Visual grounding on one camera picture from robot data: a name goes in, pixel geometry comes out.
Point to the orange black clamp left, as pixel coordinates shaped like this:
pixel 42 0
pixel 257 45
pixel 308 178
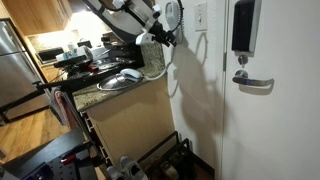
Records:
pixel 70 156

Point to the black microwave oven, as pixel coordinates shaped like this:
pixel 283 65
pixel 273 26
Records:
pixel 49 55

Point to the stainless steel refrigerator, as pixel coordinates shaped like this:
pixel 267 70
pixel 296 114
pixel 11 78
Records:
pixel 18 75

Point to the white wall telephone handset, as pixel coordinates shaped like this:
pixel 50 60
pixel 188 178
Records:
pixel 174 15

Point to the white light switch plate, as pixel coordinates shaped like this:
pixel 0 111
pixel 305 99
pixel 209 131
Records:
pixel 200 12

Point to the round silver pan lid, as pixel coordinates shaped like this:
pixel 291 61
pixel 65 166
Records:
pixel 117 82

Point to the black electronic door lock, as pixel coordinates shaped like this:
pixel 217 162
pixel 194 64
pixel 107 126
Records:
pixel 245 25

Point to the grey sneaker lower right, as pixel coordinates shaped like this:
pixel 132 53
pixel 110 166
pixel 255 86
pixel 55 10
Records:
pixel 115 174

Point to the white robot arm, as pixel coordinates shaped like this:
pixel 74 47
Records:
pixel 133 21

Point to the wooden upper cabinet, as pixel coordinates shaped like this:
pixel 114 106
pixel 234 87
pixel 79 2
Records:
pixel 39 16

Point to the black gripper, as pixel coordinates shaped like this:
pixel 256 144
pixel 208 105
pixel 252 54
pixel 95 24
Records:
pixel 160 35

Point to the black coffee machine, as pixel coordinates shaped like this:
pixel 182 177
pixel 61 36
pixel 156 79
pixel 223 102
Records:
pixel 129 54

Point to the white entry door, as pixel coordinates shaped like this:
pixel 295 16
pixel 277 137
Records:
pixel 273 132

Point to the black metal shoe rack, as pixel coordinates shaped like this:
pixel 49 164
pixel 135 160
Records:
pixel 169 160

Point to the grey sneaker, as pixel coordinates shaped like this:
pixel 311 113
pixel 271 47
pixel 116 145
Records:
pixel 132 169
pixel 115 174

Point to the pink hanging towel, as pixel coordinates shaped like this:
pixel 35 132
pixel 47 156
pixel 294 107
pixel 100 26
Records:
pixel 62 108

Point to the silver door lever handle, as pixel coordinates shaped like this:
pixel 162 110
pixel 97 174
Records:
pixel 241 77

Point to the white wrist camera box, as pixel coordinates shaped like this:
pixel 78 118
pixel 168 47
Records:
pixel 145 39

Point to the granite counter top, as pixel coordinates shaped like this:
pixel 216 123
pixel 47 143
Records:
pixel 154 65

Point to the grey sneaker upper right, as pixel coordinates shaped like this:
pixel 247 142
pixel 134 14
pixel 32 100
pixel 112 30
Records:
pixel 132 169

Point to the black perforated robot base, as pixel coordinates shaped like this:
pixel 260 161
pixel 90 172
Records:
pixel 43 163

